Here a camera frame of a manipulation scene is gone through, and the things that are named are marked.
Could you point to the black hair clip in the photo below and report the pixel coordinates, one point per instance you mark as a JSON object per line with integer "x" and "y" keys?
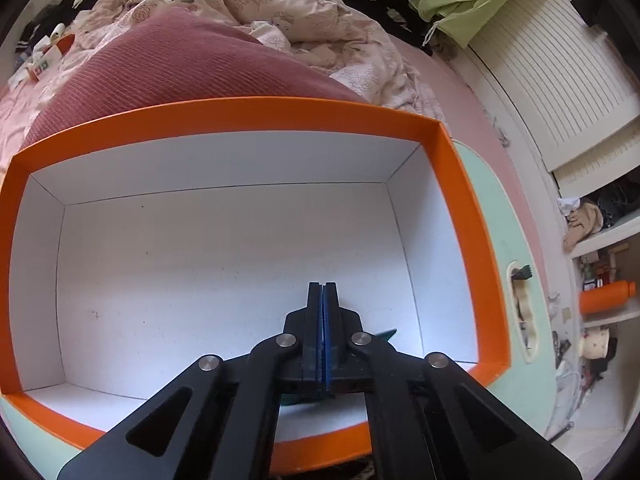
{"x": 522, "y": 273}

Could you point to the cream mug with face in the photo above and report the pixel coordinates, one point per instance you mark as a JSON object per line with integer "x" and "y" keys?
{"x": 595, "y": 345}

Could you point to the orange bottle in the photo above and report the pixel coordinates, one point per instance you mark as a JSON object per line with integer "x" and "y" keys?
{"x": 605, "y": 297}

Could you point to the pink floral quilt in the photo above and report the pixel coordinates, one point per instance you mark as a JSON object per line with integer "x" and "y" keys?
{"x": 310, "y": 20}

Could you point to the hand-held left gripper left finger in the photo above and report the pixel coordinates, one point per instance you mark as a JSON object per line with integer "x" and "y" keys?
{"x": 315, "y": 320}

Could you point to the teal item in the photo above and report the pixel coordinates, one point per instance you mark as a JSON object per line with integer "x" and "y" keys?
{"x": 386, "y": 336}

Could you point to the snack packets on bed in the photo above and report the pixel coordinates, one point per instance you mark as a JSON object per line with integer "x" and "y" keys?
{"x": 47, "y": 57}

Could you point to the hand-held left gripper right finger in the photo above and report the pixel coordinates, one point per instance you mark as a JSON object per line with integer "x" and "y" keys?
{"x": 332, "y": 320}

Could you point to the white open shelf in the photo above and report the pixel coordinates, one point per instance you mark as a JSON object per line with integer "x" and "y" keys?
{"x": 610, "y": 245}

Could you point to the beige crumpled cloth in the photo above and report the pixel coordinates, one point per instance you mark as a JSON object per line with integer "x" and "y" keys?
{"x": 582, "y": 222}

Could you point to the orange cardboard box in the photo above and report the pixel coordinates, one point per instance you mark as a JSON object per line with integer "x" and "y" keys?
{"x": 225, "y": 270}

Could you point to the pile of dark clothes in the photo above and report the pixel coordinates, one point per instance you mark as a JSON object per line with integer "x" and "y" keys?
{"x": 50, "y": 15}

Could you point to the green hanging cloth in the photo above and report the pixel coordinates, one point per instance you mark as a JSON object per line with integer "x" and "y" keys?
{"x": 465, "y": 5}

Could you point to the maroon pillow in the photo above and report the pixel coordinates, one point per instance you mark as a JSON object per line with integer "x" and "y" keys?
{"x": 175, "y": 60}

